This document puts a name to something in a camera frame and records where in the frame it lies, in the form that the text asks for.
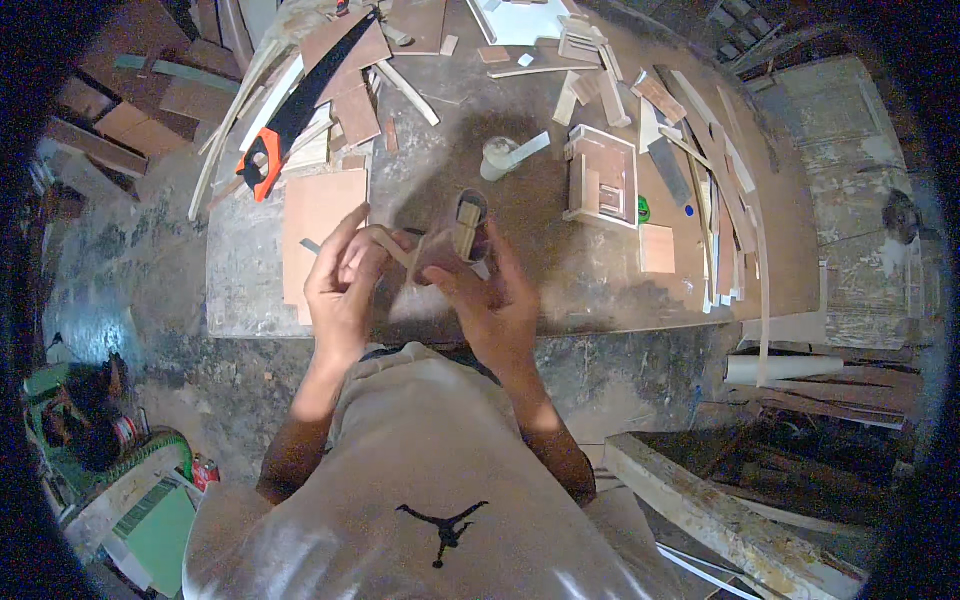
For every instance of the person's body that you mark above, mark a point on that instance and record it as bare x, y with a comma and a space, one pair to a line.
420, 465

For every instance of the small brown wood scrap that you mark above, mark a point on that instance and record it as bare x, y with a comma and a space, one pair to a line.
493, 54

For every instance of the small grey metal strip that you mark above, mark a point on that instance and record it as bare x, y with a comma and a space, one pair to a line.
310, 245

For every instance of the heap of dark timber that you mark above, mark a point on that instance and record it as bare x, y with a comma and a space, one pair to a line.
817, 442

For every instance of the dark round cup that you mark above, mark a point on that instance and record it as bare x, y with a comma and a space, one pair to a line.
474, 196

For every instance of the small open wooden box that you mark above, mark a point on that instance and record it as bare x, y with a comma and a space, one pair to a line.
604, 176

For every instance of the pile of long wood strips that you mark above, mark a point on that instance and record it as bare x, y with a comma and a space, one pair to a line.
724, 187

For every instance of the pale wooden stick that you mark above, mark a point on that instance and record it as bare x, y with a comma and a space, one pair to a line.
409, 94

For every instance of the dark grey flat bar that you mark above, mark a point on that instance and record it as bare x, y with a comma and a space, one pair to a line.
670, 172

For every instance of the heap of short wood offcuts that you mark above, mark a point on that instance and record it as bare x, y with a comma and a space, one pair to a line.
592, 67

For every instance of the small wooden frame piece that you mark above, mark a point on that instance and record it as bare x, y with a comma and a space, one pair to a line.
439, 251

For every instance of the pile of brown plywood sheets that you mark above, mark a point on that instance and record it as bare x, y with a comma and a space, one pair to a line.
356, 112

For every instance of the paint stained wooden beam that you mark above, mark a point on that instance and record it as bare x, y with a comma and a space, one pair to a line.
712, 510

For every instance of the red can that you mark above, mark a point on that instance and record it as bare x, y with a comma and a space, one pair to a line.
204, 472

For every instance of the green board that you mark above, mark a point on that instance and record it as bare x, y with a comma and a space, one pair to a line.
161, 536

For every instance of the long thin wood strip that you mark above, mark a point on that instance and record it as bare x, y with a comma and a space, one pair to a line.
540, 71

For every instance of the person's right hand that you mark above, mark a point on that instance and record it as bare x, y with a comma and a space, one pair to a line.
495, 315

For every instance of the green tape measure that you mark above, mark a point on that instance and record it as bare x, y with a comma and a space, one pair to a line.
643, 210

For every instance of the brown plywood sheet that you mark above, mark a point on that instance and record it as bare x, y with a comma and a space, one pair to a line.
418, 26

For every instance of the large brown plywood board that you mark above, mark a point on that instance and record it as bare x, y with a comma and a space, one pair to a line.
322, 217

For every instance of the white glue bottle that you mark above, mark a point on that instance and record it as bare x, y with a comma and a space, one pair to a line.
501, 156

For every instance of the white plastic pipe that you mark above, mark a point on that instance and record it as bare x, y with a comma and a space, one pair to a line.
780, 368

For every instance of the worn grey wooden bench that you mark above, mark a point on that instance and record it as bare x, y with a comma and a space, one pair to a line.
847, 195

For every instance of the heap of boards on floor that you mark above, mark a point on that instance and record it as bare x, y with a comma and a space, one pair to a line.
142, 97

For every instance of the white board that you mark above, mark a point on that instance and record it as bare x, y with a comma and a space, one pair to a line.
517, 21

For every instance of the person's left hand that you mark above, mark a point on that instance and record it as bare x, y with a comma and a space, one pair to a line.
337, 300

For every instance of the bundle of pale bent strips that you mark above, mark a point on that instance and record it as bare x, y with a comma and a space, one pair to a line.
232, 127

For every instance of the small square plywood panel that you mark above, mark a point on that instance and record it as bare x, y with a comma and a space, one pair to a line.
658, 249

